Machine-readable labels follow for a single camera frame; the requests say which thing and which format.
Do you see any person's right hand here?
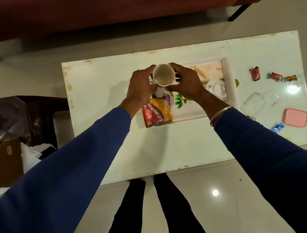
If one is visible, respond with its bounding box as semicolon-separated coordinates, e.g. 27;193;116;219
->
165;62;209;104

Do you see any person's left hand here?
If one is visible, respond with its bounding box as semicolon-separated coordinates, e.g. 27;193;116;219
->
126;64;159;108

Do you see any white cup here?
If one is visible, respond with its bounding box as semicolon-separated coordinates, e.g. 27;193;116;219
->
152;64;176;87

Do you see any person's right forearm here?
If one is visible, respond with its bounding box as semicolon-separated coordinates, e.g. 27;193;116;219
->
195;92;307;233

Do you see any person's left forearm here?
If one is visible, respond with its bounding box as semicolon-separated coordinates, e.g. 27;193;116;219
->
0;97;144;233

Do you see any red and yellow snack packet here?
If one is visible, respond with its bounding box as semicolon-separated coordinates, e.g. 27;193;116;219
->
141;94;174;129

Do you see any white floral tray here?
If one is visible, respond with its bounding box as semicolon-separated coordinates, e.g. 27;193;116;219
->
135;57;239;128

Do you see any large red candy wrapper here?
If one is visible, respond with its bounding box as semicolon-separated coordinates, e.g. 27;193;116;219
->
250;66;261;82

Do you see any clear plastic container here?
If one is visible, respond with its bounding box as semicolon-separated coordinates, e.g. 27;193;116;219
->
240;90;280;117

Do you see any dark red sofa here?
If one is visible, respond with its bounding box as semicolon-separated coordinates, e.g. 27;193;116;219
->
0;0;262;43

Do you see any black sofa leg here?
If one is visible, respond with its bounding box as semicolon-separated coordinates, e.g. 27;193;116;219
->
228;3;253;22

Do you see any blue candy wrapper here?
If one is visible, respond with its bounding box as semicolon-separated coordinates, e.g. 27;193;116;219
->
271;122;285;134

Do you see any person's right leg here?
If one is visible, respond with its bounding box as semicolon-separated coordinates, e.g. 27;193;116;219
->
153;173;206;233

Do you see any person's leg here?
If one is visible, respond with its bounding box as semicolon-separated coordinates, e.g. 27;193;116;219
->
108;179;147;233
153;173;206;233

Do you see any person's left leg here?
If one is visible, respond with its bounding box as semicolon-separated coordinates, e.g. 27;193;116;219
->
108;179;147;233

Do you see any dark brown plastic chair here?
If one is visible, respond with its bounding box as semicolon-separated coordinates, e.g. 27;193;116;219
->
0;95;70;150

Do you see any pink container lid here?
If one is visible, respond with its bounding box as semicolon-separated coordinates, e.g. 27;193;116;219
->
282;108;307;128

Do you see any white cloth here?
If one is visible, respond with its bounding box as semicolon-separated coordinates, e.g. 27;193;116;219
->
20;143;58;174

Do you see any brown cardboard box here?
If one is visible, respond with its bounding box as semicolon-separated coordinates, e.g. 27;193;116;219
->
0;136;24;188

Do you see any silver bracelet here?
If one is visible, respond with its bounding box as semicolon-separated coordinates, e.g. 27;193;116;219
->
210;106;235;127

